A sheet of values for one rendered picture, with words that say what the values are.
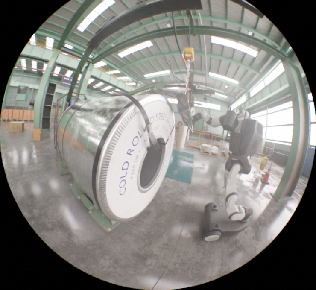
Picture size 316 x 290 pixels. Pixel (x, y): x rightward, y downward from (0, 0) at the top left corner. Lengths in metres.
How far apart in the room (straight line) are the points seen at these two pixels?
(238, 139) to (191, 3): 0.92
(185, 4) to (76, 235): 1.79
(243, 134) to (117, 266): 1.51
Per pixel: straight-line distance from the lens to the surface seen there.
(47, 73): 5.11
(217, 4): 11.94
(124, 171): 0.51
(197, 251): 1.30
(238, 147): 0.88
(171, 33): 3.19
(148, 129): 0.50
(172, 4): 0.57
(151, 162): 1.17
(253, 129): 0.84
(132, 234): 1.23
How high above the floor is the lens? 1.13
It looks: 5 degrees down
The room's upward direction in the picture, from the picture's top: 10 degrees clockwise
